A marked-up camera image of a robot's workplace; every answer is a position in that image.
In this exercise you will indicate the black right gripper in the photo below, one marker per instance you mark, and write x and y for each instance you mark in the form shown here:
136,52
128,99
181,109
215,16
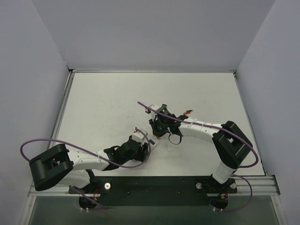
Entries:
155,125

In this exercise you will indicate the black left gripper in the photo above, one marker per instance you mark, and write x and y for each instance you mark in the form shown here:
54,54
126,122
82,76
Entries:
144,152

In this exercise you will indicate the white remote with red keypad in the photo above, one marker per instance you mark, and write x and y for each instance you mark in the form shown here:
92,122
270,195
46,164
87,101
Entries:
154,142

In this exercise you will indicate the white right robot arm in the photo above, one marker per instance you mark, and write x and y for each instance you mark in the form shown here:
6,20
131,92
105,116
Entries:
230,142

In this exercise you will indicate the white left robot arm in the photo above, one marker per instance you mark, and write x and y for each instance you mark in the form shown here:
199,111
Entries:
59,165

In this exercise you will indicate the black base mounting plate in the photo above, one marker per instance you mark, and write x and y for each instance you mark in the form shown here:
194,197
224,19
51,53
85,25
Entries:
153,190

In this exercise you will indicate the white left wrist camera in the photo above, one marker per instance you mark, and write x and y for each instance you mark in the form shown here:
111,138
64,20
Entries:
139,135

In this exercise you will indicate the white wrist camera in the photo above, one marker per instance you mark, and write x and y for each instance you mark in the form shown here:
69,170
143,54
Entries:
139,135
151,108

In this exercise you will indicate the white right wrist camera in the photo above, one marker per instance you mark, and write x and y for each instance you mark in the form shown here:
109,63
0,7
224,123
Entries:
151,108

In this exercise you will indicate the aluminium rail frame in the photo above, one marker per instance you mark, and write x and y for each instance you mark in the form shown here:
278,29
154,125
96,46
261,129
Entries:
102,109

